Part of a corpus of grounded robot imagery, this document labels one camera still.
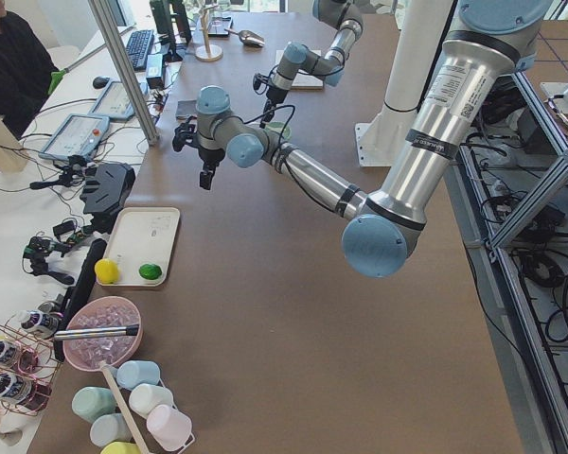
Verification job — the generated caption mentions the metal tongs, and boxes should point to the metal tongs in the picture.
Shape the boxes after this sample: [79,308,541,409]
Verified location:
[53,324,142,341]

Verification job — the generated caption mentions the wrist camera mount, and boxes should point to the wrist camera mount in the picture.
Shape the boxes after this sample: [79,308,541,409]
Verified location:
[171,115,198,152]
[253,73,271,95]

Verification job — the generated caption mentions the pink bowl with ice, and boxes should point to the pink bowl with ice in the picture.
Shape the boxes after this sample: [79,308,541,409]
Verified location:
[62,296,143,372]

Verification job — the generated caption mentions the teach pendant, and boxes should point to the teach pendant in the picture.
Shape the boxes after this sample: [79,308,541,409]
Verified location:
[89,80,134,122]
[38,113,111,162]

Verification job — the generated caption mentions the black keyboard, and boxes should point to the black keyboard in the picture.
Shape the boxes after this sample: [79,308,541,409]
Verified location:
[125,29,154,72]

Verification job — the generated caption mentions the yellow cup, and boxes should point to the yellow cup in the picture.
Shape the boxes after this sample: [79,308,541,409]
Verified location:
[100,441,141,454]

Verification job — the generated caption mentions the pink cup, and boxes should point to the pink cup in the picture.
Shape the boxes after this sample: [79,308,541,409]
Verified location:
[146,404,192,452]

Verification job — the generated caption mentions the yellow lemon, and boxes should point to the yellow lemon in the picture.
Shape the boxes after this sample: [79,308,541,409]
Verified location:
[94,258,119,285]

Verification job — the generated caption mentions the copper wire bottle rack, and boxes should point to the copper wire bottle rack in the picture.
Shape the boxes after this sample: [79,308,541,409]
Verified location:
[0,317,62,418]

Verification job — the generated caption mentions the teach pendant far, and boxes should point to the teach pendant far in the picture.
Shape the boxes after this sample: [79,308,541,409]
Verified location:
[89,80,134,122]

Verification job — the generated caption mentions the white cup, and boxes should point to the white cup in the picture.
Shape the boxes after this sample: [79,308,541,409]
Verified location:
[129,383,174,419]

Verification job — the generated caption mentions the cream tray with cartoon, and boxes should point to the cream tray with cartoon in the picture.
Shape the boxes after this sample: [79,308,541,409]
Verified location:
[97,207,180,288]

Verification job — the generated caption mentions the light blue cup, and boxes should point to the light blue cup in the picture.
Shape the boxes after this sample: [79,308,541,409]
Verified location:
[116,360,161,391]

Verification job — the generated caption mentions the aluminium frame post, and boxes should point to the aluminium frame post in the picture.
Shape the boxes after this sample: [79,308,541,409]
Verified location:
[88,0,159,146]

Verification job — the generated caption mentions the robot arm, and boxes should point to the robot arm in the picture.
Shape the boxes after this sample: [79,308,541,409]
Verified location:
[253,0,364,129]
[194,1,550,277]

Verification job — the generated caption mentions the light green bowl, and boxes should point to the light green bowl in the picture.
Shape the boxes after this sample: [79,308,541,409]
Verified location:
[265,121,292,141]

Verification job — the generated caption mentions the wooden mug tree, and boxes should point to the wooden mug tree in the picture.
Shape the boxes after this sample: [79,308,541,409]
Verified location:
[190,1,222,62]

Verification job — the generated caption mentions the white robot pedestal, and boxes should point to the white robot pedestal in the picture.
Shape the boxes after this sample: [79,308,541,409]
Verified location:
[356,0,456,167]

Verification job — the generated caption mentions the grey folded cloth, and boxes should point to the grey folded cloth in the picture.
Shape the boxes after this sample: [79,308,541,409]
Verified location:
[175,100,196,121]

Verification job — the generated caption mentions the mint green cup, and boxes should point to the mint green cup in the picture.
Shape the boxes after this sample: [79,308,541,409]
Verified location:
[71,387,116,423]

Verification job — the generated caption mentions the computer mouse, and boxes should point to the computer mouse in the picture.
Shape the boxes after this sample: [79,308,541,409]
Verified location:
[92,76,110,90]

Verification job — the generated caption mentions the metal scoop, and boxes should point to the metal scoop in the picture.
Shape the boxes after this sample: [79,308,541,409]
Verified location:
[227,27,265,48]

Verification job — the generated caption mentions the person in black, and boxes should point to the person in black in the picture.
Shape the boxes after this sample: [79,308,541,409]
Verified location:
[0,1,58,138]

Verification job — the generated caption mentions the green lime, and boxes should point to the green lime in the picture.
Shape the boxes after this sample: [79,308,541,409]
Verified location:
[138,263,163,281]

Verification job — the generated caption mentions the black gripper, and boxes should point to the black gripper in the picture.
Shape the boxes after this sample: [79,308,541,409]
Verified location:
[260,84,291,129]
[198,136,225,190]

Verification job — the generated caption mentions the teach pendant near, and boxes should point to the teach pendant near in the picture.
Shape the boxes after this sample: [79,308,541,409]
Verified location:
[38,113,111,162]

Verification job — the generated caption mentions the pale blue cup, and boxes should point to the pale blue cup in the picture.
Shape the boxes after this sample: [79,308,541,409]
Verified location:
[89,413,133,447]

